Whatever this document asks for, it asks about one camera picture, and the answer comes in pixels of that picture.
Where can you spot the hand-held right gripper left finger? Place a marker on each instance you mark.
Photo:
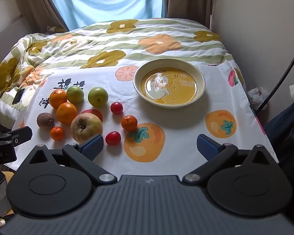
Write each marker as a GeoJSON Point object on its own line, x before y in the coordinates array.
{"type": "Point", "coordinates": [93, 148]}

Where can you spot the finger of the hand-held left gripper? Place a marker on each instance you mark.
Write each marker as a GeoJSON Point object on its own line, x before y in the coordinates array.
{"type": "Point", "coordinates": [20, 134]}

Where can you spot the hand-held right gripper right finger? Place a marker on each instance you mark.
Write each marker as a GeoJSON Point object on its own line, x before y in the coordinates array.
{"type": "Point", "coordinates": [207, 148]}

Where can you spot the wrinkled yellow apple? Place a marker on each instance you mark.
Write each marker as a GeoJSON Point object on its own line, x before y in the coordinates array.
{"type": "Point", "coordinates": [86, 128]}

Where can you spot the small tangerine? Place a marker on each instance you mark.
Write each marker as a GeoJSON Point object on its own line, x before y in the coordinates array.
{"type": "Point", "coordinates": [57, 133]}
{"type": "Point", "coordinates": [129, 123]}

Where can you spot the large orange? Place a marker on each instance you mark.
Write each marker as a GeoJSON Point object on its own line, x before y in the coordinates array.
{"type": "Point", "coordinates": [66, 112]}
{"type": "Point", "coordinates": [58, 98]}

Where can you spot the large green apple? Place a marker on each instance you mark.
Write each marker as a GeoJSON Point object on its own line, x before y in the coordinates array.
{"type": "Point", "coordinates": [98, 96]}

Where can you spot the yellow cartoon plate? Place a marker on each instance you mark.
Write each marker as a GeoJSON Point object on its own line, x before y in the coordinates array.
{"type": "Point", "coordinates": [171, 88]}

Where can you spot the red cherry tomato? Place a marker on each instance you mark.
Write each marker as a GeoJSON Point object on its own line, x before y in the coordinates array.
{"type": "Point", "coordinates": [113, 137]}
{"type": "Point", "coordinates": [116, 107]}

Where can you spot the brown kiwi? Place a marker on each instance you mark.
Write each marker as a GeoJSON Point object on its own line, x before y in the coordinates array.
{"type": "Point", "coordinates": [45, 120]}

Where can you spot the white persimmon print cloth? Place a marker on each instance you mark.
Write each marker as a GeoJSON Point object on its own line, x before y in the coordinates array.
{"type": "Point", "coordinates": [176, 127]}

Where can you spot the black smartphone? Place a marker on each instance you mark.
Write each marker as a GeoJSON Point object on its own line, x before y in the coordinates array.
{"type": "Point", "coordinates": [18, 97]}

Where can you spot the small green apple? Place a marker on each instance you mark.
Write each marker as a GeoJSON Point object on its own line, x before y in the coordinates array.
{"type": "Point", "coordinates": [75, 94]}

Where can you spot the crumpled plastic bag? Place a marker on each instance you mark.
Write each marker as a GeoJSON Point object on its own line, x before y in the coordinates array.
{"type": "Point", "coordinates": [257, 95]}

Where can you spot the dark blue cloth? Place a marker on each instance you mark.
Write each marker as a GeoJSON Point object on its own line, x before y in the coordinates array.
{"type": "Point", "coordinates": [289, 132]}

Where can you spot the beige bed headboard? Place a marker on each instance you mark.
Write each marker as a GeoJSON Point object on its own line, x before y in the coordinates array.
{"type": "Point", "coordinates": [5, 36]}

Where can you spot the floral pillow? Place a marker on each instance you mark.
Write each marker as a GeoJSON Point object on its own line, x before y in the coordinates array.
{"type": "Point", "coordinates": [54, 29]}

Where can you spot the floral striped blanket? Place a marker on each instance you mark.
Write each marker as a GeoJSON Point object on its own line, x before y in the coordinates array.
{"type": "Point", "coordinates": [137, 31]}

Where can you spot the blue sheer curtain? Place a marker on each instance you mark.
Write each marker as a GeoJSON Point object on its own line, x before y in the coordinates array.
{"type": "Point", "coordinates": [107, 0]}

